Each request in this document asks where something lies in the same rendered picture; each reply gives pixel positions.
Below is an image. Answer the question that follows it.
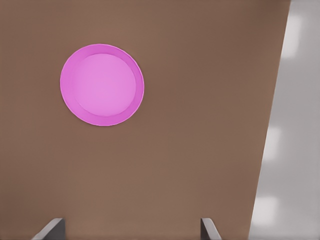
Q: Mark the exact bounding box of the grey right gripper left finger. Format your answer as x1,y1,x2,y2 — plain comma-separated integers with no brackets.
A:
31,217,66,240

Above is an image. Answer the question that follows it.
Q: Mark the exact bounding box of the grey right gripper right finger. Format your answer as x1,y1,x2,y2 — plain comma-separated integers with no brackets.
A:
200,217,222,240

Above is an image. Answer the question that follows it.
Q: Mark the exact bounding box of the pink round plate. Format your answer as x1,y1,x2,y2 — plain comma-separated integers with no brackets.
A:
59,43,145,127

